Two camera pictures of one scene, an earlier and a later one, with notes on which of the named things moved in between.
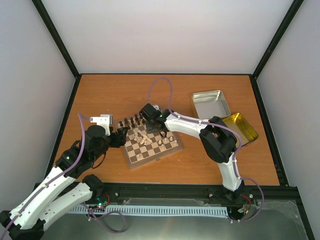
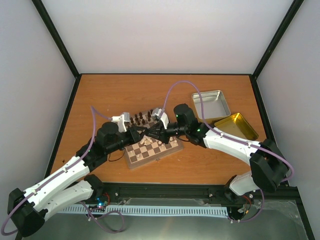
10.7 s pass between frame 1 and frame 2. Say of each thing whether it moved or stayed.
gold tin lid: stayed
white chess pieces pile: stayed
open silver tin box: stayed
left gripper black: moved
